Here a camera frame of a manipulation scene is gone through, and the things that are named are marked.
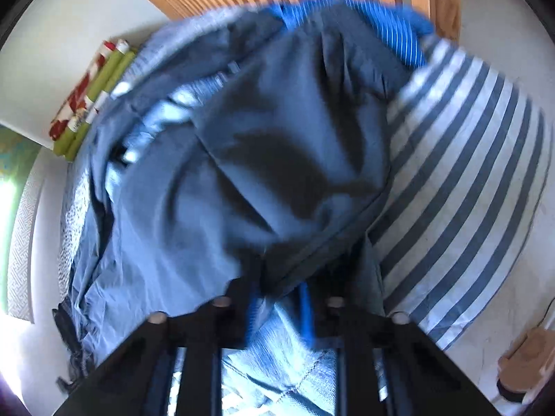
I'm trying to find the bright blue striped cloth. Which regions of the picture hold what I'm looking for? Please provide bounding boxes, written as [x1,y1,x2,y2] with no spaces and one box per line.
[266,0,436,68]

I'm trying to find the light blue denim jeans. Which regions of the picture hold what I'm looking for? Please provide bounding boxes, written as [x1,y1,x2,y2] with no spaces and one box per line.
[167,290,391,416]

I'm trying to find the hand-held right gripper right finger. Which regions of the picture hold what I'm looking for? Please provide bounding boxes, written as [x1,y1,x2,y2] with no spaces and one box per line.
[299,279,499,416]

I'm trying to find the blue white striped quilt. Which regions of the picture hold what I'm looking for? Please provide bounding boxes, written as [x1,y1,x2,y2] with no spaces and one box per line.
[58,9,553,352]

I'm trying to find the green wall poster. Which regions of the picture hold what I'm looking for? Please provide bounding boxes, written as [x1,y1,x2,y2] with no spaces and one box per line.
[0,125,44,323]

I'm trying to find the green red floral folded blanket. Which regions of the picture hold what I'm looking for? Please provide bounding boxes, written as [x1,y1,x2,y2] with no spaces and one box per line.
[50,39,137,163]

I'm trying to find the dark navy pants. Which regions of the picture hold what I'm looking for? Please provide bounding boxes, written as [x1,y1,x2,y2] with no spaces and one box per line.
[71,6,410,369]

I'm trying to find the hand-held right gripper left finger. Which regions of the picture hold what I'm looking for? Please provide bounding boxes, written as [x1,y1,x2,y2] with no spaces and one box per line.
[54,277,261,416]

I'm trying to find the stack of folded dark pants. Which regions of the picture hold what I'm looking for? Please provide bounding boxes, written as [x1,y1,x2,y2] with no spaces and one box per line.
[52,299,94,386]

